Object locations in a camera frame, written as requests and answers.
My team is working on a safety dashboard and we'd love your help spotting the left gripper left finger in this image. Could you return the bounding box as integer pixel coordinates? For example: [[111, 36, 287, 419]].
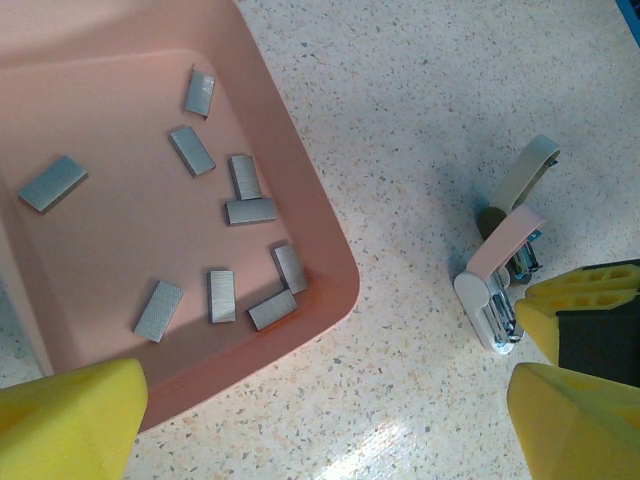
[[0, 357, 150, 480]]

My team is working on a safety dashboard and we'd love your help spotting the grey staple strip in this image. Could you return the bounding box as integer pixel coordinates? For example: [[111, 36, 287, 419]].
[[132, 279, 186, 344], [228, 154, 263, 202], [17, 153, 90, 216], [248, 288, 299, 333], [269, 242, 310, 295], [183, 63, 217, 121], [168, 125, 217, 179], [224, 197, 279, 228], [206, 269, 237, 324]]

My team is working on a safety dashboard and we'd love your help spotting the small white USB stick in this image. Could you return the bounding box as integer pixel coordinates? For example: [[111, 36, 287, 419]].
[[453, 133, 561, 357]]

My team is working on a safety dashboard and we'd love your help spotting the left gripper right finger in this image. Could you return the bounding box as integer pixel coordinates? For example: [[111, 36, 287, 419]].
[[507, 362, 640, 480]]

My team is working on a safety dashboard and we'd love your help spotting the pink plastic tray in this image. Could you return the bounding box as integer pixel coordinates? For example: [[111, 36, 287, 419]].
[[0, 0, 362, 434]]

